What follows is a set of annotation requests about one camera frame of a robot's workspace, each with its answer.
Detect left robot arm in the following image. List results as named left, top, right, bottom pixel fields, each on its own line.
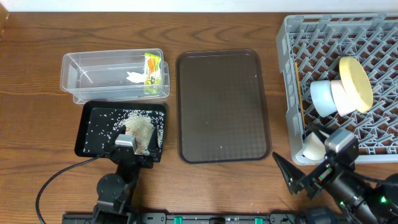
left=86, top=125, right=161, bottom=223

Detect dark brown serving tray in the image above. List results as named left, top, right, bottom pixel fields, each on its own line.
left=176, top=49, right=272, bottom=164

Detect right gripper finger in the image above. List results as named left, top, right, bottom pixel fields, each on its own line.
left=272, top=152, right=306, bottom=195
left=307, top=123, right=331, bottom=139

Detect grey dishwasher rack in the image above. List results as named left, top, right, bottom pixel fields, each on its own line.
left=276, top=13, right=397, bottom=166

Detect white cup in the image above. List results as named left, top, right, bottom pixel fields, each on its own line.
left=303, top=133, right=326, bottom=161

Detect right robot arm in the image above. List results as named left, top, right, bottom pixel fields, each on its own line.
left=272, top=123, right=397, bottom=223

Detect blue bowl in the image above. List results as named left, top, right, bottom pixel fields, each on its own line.
left=310, top=80, right=337, bottom=117

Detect wooden chopstick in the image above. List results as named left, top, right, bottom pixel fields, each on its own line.
left=294, top=62, right=306, bottom=129

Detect food scraps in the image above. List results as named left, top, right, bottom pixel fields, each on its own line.
left=83, top=108, right=165, bottom=156

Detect black plastic tray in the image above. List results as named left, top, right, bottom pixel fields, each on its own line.
left=75, top=101, right=167, bottom=162

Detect yellow plate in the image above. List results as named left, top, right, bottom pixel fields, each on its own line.
left=339, top=56, right=374, bottom=113

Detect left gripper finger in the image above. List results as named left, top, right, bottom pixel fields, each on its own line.
left=147, top=128, right=159, bottom=157
left=107, top=125, right=126, bottom=149

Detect pink bowl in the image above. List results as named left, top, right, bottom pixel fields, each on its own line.
left=331, top=80, right=356, bottom=116

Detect white tissue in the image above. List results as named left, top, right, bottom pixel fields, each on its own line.
left=126, top=72, right=146, bottom=83

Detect clear plastic bin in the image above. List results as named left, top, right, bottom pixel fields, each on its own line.
left=60, top=49, right=170, bottom=104

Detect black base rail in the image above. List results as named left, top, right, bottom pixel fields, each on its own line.
left=61, top=207, right=343, bottom=224

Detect green yellow snack wrapper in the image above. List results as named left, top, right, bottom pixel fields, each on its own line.
left=144, top=52, right=162, bottom=95

